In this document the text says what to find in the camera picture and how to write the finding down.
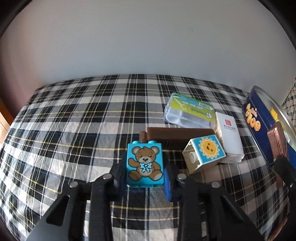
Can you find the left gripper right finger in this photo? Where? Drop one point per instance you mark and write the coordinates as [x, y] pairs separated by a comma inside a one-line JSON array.
[[172, 189]]

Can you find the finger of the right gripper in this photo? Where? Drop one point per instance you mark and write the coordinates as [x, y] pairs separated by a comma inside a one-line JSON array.
[[285, 173]]

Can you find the beige plaid cloth cover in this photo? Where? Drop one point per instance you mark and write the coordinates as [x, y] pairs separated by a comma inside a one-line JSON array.
[[289, 104]]

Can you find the sun picture toy block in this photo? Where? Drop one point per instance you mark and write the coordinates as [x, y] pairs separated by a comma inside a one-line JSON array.
[[203, 153]]

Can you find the brown wooden comb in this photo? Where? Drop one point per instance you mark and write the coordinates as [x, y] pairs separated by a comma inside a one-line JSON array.
[[173, 138]]

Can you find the green label plastic case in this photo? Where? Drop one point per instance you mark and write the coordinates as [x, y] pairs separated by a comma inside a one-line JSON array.
[[188, 112]]

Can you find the yellow studded toy brick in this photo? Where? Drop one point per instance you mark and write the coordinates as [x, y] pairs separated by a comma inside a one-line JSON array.
[[274, 114]]

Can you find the white cardboard box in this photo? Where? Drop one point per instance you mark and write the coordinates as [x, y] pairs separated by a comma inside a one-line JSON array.
[[227, 132]]

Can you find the black white plaid tablecloth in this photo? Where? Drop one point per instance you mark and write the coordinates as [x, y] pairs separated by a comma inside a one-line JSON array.
[[77, 129]]

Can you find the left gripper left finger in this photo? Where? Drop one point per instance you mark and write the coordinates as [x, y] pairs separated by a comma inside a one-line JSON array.
[[119, 172]]

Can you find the round blue cookie tin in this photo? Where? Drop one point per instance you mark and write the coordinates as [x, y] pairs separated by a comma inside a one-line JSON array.
[[259, 120]]

